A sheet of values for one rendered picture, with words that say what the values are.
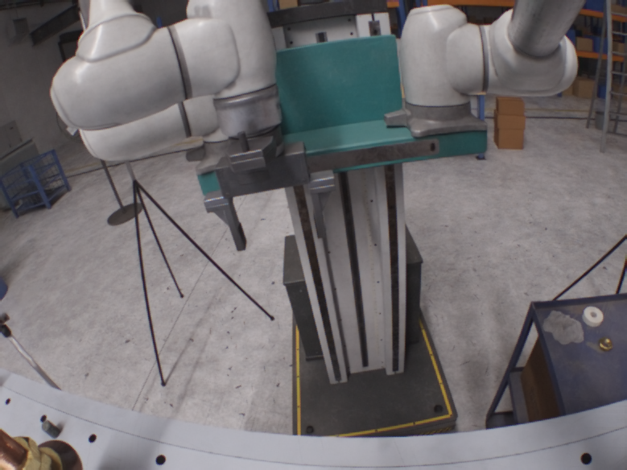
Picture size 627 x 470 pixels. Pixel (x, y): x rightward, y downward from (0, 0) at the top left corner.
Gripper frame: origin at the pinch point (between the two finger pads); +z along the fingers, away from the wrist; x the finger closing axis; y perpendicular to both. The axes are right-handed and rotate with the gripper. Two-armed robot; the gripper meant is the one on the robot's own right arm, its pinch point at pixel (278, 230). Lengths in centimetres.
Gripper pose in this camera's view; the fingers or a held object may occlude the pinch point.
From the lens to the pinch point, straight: 57.0
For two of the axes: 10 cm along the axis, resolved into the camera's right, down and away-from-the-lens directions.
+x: -9.9, 1.6, 0.6
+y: -0.4, -5.4, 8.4
